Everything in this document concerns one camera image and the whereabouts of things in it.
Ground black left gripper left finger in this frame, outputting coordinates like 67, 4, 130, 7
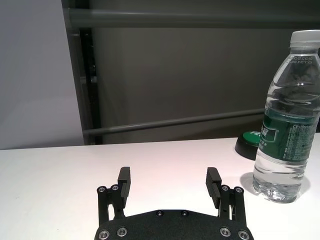
96, 166, 132, 224

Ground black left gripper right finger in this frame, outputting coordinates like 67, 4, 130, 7
204, 166, 247, 224

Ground clear plastic water bottle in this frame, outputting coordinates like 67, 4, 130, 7
251, 29, 320, 205

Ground green and black push button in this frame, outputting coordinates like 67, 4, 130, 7
234, 130, 264, 161

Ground grey horizontal metal rail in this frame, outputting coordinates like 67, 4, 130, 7
62, 7, 320, 29
83, 108, 266, 137

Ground dark vertical frame post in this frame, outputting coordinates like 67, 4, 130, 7
61, 0, 104, 146

